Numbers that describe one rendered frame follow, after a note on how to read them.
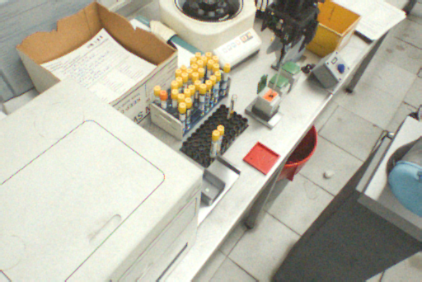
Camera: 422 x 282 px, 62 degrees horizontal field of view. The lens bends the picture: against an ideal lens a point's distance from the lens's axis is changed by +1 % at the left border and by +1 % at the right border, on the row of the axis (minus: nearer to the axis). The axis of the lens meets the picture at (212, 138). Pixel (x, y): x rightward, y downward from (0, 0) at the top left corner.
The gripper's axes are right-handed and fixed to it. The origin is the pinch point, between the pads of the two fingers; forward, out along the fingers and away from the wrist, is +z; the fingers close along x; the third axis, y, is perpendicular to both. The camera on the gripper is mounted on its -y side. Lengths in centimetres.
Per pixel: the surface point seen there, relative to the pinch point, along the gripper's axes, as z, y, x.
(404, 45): 108, -196, 15
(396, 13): 19, -68, 10
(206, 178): 16.5, 26.8, 1.4
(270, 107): 14.4, 1.9, 1.6
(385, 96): 108, -137, 24
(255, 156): 20.4, 12.4, 5.4
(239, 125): 18.6, 8.7, -2.4
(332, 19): 16.0, -44.1, -4.2
